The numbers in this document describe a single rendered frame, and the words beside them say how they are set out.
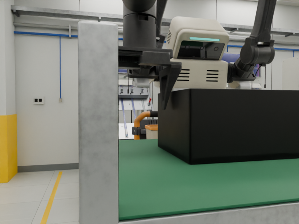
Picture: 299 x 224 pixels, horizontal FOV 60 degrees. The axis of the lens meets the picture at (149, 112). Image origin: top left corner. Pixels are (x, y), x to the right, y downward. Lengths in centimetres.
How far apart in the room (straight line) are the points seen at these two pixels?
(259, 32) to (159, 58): 69
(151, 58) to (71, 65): 397
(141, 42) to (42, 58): 402
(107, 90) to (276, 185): 21
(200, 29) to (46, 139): 366
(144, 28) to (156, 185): 26
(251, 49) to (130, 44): 68
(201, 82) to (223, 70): 11
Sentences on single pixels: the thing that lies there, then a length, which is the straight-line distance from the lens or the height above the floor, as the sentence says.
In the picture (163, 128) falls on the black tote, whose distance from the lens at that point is 50.
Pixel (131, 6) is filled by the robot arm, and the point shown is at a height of 119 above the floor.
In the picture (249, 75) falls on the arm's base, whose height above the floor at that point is 116.
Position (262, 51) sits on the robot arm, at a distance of 108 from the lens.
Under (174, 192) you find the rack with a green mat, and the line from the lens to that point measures 27.
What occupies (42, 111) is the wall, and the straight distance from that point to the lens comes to 437.
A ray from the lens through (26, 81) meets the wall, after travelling 442.
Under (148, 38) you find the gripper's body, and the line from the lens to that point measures 44.
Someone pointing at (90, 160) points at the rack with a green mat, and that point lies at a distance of 20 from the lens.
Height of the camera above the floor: 104
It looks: 2 degrees down
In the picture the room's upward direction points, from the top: straight up
